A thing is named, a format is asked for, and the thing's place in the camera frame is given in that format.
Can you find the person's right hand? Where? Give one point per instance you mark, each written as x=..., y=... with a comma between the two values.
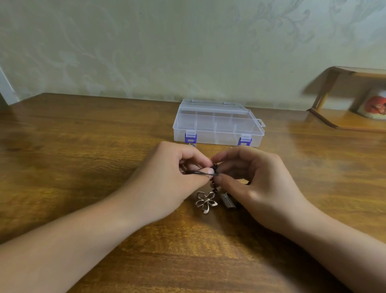
x=268, y=187

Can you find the person's left hand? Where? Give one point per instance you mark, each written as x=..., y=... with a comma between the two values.
x=160, y=184

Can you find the clear plastic organizer box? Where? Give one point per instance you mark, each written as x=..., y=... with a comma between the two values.
x=218, y=122

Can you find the person's left forearm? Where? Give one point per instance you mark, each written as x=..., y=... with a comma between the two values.
x=57, y=253

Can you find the wooden shelf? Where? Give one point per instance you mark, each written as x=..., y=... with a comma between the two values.
x=350, y=119

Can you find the white printed mug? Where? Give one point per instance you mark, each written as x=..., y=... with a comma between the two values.
x=375, y=104

